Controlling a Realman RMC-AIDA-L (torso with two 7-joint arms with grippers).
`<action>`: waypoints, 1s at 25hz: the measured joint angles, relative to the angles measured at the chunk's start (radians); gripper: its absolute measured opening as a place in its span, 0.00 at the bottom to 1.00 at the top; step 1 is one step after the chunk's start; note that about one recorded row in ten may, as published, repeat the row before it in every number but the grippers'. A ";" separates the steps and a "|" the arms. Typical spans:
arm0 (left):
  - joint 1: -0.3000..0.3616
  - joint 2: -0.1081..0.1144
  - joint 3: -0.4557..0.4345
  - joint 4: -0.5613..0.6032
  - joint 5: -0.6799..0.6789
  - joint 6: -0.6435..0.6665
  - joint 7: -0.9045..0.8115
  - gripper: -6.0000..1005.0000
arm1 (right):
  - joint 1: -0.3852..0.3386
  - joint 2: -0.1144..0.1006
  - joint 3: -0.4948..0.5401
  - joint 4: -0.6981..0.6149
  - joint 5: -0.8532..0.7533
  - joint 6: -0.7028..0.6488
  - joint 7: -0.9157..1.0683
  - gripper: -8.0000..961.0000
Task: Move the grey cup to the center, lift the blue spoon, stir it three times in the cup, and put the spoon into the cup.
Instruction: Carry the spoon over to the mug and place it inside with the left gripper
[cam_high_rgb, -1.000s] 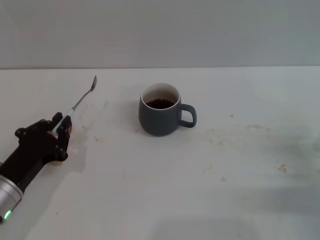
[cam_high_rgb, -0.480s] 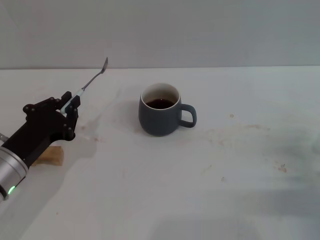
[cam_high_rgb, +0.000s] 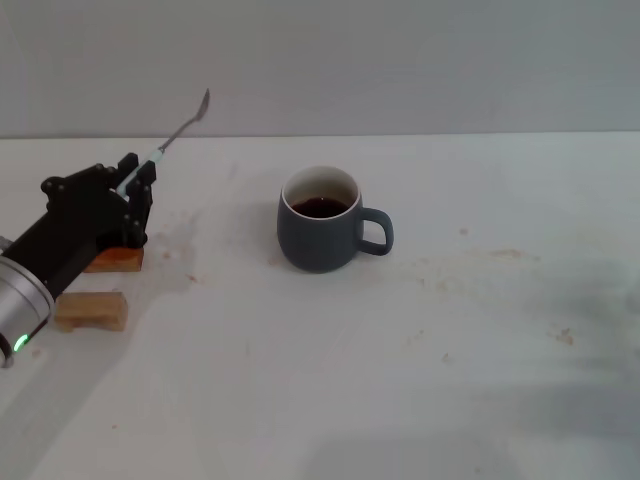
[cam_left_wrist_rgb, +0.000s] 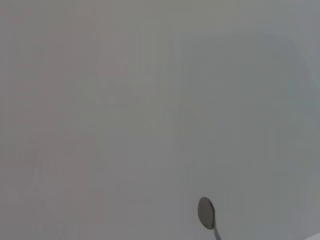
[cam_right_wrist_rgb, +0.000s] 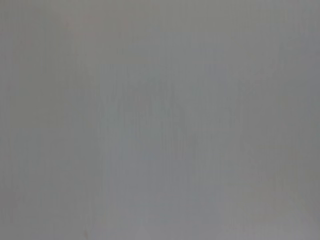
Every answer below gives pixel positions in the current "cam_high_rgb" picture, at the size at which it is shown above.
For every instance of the light tan wooden block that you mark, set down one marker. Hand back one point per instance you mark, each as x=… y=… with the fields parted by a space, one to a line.
x=95 y=310

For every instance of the dark grey ceramic cup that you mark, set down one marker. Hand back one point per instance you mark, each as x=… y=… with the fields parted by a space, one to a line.
x=315 y=240

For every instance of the reddish brown wooden block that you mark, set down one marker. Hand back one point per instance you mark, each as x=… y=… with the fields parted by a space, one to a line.
x=120 y=260

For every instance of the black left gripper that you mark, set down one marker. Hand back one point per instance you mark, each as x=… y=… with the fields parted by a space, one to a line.
x=75 y=225

